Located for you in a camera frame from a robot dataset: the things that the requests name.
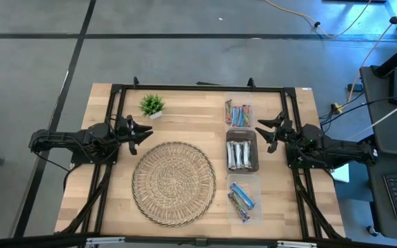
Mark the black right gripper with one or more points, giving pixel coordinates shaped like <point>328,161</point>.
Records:
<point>284,132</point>

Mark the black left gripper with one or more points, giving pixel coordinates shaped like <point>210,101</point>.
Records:
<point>126,131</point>

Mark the orange green granola bar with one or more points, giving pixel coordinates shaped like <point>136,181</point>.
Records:
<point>247,115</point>

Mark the blue red granola bar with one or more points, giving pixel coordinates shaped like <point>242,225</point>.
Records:
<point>243,117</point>
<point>238,116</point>
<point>234,117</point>

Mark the silver granola bar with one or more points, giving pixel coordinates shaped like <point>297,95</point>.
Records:
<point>236,155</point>
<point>230,155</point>
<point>247,154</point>

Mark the brown green granola bar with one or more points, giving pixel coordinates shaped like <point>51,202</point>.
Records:
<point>228,112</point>

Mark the bright blue granola bar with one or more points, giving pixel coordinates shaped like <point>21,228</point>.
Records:
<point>242,196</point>

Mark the dark purple granola bar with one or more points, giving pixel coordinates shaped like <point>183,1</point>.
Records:
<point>238,207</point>

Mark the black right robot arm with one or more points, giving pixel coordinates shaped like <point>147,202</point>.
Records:
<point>340,151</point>

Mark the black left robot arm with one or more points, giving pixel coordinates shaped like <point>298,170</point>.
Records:
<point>64,139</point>

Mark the green plant in white pot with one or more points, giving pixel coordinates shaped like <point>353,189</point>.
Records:
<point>152,105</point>

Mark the clear plastic bin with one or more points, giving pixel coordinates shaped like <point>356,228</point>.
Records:
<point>253,180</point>
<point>239,97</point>

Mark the round woven wicker placemat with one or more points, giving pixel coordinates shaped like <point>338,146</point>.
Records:
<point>173,184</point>

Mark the yellow power plug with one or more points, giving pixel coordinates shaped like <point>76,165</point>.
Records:
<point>337,108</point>

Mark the white paper sheet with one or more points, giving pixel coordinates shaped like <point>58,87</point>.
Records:
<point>341,174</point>

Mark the black side desk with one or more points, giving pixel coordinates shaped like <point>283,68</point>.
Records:
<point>391,155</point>

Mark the black desk pole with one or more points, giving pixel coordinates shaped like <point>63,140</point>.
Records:
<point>396,60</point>

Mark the black metal crossbeam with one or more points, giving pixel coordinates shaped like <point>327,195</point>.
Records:
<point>29,241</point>

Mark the black aluminium table frame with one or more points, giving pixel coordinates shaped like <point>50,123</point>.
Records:
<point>202,88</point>

